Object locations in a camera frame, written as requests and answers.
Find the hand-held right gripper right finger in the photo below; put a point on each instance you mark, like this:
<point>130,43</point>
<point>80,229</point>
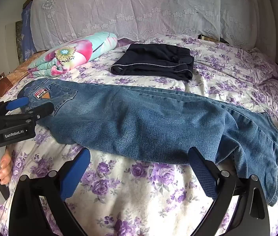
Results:
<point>203,177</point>

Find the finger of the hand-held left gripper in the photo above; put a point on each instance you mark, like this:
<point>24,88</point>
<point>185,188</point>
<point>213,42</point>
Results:
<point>39,111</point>
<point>18,103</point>

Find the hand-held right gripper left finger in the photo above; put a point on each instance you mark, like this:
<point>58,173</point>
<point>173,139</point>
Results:
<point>76,172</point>

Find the blue denim jeans pants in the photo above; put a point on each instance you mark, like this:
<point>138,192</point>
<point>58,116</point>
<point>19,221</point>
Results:
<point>141,123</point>

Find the folded navy pants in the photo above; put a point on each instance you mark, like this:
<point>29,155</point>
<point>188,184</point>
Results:
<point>153,61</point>

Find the brown wooden box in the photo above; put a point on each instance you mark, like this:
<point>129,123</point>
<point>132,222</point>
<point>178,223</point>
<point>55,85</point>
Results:
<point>2,87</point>

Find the brown patterned cloth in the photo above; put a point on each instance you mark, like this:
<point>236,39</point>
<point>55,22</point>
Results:
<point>22,70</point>

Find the grey patterned board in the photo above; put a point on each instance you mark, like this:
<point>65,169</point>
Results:
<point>19,41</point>

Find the purple floral bed sheet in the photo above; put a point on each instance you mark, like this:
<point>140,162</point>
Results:
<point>134,196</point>

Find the folded floral quilt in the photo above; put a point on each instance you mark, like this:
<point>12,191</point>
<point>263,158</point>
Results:
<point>72,54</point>

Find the blue patterned cushion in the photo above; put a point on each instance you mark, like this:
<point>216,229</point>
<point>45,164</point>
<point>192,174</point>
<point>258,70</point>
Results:
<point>28,29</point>

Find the dark flat box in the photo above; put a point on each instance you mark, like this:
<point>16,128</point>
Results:
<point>209,38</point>

